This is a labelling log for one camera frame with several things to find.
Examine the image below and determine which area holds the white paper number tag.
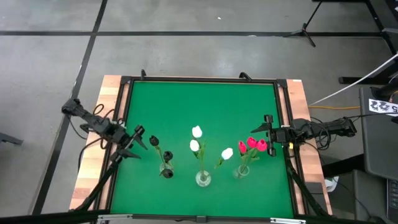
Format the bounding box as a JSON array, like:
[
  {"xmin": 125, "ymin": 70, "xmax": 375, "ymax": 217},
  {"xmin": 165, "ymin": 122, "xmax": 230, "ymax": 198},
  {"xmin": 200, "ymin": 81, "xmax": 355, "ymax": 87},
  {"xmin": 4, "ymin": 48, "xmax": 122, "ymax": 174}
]
[{"xmin": 368, "ymin": 98, "xmax": 398, "ymax": 117}]

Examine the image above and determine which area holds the ribbed clear glass vase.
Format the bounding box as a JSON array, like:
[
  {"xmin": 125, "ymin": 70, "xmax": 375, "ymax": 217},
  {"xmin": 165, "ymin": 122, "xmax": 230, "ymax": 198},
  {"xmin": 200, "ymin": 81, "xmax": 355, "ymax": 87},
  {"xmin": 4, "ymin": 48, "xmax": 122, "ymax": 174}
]
[{"xmin": 157, "ymin": 161, "xmax": 174, "ymax": 177}]

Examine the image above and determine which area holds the dark grey desk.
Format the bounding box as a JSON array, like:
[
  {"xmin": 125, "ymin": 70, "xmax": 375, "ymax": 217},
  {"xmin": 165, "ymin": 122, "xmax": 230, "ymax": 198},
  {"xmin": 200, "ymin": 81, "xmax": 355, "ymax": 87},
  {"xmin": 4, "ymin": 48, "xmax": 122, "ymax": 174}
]
[{"xmin": 360, "ymin": 86, "xmax": 398, "ymax": 182}]

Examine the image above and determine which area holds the black tripod stand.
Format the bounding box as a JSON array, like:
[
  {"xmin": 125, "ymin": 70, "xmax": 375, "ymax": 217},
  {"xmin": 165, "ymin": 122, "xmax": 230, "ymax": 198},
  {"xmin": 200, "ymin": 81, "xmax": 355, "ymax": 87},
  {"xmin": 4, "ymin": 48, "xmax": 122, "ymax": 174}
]
[{"xmin": 283, "ymin": 0, "xmax": 326, "ymax": 48}]

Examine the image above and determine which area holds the silver metal bracket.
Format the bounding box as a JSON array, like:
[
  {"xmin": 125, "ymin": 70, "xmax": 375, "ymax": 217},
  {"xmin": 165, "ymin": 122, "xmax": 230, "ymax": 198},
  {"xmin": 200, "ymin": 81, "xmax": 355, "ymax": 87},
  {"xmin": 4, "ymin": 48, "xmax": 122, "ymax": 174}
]
[
  {"xmin": 269, "ymin": 217, "xmax": 307, "ymax": 224},
  {"xmin": 97, "ymin": 213, "xmax": 134, "ymax": 223}
]

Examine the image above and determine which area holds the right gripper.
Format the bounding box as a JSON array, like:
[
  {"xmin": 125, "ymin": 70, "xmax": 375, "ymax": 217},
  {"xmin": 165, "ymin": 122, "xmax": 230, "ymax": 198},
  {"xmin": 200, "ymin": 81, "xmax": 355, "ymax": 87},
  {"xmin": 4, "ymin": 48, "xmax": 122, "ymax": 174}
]
[{"xmin": 251, "ymin": 114, "xmax": 295, "ymax": 157}]

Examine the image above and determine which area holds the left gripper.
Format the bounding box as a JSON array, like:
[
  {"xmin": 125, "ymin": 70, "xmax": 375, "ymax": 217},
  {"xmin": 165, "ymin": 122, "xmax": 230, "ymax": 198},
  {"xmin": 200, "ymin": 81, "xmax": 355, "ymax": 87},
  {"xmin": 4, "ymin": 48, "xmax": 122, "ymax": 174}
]
[{"xmin": 110, "ymin": 124, "xmax": 149, "ymax": 164}]

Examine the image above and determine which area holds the red artificial tulip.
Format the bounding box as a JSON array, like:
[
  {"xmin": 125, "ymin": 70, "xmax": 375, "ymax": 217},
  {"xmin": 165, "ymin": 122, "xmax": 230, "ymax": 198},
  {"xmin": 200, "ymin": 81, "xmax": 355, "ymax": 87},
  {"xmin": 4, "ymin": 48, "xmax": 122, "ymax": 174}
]
[
  {"xmin": 242, "ymin": 139, "xmax": 268, "ymax": 175},
  {"xmin": 241, "ymin": 136, "xmax": 258, "ymax": 175},
  {"xmin": 238, "ymin": 140, "xmax": 249, "ymax": 175}
]

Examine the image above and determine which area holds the small white object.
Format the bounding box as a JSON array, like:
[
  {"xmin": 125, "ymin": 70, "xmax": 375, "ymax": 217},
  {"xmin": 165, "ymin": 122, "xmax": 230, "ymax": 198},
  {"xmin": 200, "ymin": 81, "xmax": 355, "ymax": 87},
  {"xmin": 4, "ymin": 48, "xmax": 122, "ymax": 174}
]
[{"xmin": 325, "ymin": 175, "xmax": 340, "ymax": 193}]

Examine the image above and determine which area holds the black metal table frame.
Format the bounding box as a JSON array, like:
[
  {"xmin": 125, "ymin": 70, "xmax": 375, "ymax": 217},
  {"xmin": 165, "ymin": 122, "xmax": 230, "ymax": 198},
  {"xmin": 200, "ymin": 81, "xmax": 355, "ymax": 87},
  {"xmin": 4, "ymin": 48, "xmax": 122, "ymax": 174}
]
[{"xmin": 93, "ymin": 74, "xmax": 330, "ymax": 222}]

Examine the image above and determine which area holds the black artificial tulip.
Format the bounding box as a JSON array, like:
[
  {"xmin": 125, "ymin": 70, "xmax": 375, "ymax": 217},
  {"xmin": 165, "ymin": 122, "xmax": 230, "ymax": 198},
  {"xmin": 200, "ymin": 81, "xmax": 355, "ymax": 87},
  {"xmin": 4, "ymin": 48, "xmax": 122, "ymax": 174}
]
[
  {"xmin": 162, "ymin": 150, "xmax": 174, "ymax": 170},
  {"xmin": 149, "ymin": 134, "xmax": 167, "ymax": 170},
  {"xmin": 160, "ymin": 167, "xmax": 175, "ymax": 180}
]

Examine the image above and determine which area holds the yellow floor cable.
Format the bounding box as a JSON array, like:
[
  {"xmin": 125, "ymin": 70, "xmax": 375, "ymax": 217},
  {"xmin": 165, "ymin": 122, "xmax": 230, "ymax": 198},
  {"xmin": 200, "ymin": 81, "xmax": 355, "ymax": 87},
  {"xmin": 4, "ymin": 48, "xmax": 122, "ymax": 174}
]
[{"xmin": 307, "ymin": 105, "xmax": 361, "ymax": 111}]

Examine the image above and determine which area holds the green table mat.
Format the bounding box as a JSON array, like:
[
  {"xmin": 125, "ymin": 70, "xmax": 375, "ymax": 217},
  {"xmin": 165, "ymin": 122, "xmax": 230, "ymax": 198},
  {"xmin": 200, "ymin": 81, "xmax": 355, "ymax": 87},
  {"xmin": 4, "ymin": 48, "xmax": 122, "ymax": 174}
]
[{"xmin": 110, "ymin": 80, "xmax": 295, "ymax": 218}]

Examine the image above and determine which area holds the diamond-pattern clear glass vase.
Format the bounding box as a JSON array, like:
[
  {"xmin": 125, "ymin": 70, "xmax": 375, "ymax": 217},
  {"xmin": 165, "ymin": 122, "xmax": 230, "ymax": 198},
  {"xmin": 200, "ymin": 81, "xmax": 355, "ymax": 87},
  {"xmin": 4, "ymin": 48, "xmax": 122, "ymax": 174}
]
[{"xmin": 195, "ymin": 170, "xmax": 212, "ymax": 188}]

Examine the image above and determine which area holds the smooth clear glass vase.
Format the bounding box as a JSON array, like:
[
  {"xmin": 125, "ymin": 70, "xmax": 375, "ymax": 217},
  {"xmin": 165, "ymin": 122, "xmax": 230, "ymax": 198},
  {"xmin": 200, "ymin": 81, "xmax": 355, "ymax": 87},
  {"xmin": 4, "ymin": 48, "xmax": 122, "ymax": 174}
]
[{"xmin": 233, "ymin": 164, "xmax": 251, "ymax": 180}]

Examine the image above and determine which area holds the black keyboard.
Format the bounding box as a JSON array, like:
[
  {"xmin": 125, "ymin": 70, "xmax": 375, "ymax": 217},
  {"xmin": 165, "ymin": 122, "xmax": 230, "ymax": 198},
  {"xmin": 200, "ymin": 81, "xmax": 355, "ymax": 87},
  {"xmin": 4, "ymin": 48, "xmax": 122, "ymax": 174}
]
[{"xmin": 386, "ymin": 179, "xmax": 398, "ymax": 223}]

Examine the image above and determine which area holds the black desk foot bar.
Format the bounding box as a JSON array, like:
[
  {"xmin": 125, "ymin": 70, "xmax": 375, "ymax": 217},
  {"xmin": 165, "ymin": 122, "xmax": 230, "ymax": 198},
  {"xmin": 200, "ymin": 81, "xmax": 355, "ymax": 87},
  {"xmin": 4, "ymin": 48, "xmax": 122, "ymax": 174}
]
[{"xmin": 338, "ymin": 76, "xmax": 398, "ymax": 85}]

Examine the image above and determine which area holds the black rig bar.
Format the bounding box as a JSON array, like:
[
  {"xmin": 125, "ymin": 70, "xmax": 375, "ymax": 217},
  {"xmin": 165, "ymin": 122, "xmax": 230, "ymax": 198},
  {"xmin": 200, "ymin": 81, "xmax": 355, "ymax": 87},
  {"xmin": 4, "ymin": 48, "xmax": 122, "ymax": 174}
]
[{"xmin": 0, "ymin": 210, "xmax": 105, "ymax": 224}]

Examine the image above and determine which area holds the grey furniture foot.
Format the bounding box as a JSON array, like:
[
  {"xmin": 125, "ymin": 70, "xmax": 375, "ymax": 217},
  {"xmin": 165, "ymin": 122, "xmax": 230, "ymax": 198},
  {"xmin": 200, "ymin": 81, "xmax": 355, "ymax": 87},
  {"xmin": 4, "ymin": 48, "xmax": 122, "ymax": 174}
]
[{"xmin": 0, "ymin": 132, "xmax": 24, "ymax": 147}]

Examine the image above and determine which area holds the white cable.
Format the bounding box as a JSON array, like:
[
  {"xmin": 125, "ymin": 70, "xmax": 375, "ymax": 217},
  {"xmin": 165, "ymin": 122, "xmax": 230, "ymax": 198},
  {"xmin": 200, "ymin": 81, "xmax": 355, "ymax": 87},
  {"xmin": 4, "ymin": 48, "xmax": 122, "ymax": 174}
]
[{"xmin": 309, "ymin": 53, "xmax": 398, "ymax": 106}]

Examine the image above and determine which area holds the white artificial tulip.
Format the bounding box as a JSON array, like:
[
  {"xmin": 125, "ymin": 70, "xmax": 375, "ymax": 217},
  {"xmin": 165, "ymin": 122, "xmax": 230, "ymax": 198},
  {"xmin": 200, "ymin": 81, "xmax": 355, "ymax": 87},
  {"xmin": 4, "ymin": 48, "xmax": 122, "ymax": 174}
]
[
  {"xmin": 192, "ymin": 124, "xmax": 208, "ymax": 183},
  {"xmin": 213, "ymin": 147, "xmax": 234, "ymax": 170},
  {"xmin": 188, "ymin": 139, "xmax": 208, "ymax": 183}
]

